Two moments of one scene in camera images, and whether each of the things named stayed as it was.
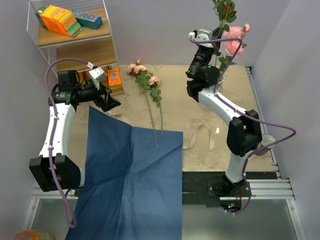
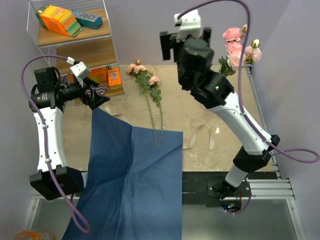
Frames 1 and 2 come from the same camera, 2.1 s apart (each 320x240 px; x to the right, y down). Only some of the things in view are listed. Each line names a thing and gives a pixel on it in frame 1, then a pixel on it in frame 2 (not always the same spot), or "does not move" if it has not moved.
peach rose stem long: (142, 78) does not move
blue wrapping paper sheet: (133, 189) does not move
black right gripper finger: (217, 34) to (168, 41)
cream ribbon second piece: (211, 143) does not move
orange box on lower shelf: (114, 77) does not move
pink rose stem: (226, 14) to (253, 52)
